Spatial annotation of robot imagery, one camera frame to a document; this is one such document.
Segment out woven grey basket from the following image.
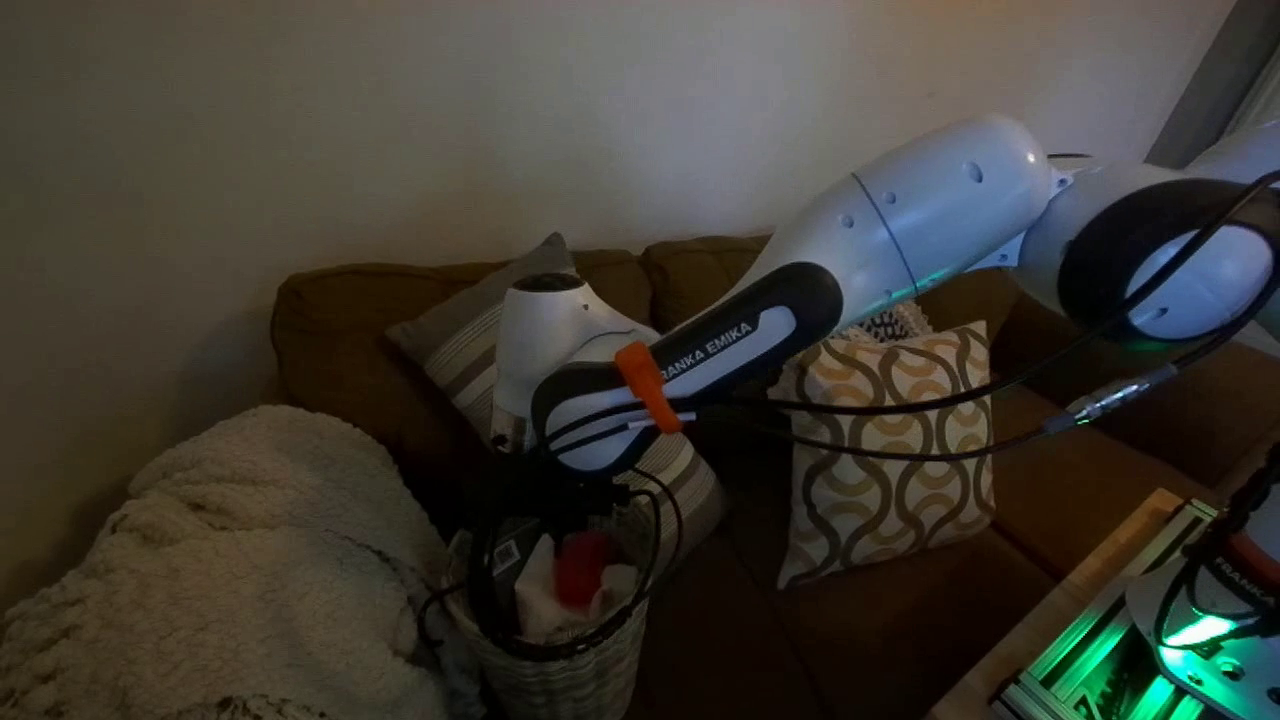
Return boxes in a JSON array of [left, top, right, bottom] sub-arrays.
[[442, 526, 658, 720]]

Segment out wave pattern throw pillow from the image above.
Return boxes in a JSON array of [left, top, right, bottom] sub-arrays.
[[772, 315, 1005, 591]]

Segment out grey window curtain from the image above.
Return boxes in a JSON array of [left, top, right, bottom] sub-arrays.
[[1143, 0, 1280, 174]]

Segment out brown fabric sofa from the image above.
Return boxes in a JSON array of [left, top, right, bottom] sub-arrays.
[[270, 232, 1280, 720]]

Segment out white cloth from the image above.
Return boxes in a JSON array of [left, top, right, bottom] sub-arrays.
[[506, 526, 646, 648]]

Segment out fluffy white blanket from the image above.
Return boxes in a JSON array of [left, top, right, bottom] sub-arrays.
[[0, 400, 454, 720]]

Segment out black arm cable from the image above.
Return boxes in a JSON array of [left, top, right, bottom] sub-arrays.
[[544, 174, 1280, 591]]

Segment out black base cable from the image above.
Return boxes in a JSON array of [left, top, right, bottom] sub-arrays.
[[1146, 435, 1280, 661]]

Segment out orange strap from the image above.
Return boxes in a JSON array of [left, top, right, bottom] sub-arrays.
[[611, 341, 688, 442]]

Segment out aluminium profile frame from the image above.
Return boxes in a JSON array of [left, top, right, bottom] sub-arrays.
[[990, 496, 1280, 720]]

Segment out blue white fringed pillow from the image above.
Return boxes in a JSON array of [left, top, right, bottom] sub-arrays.
[[852, 297, 934, 344]]

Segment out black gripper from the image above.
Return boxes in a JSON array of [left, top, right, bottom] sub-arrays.
[[483, 453, 635, 615]]

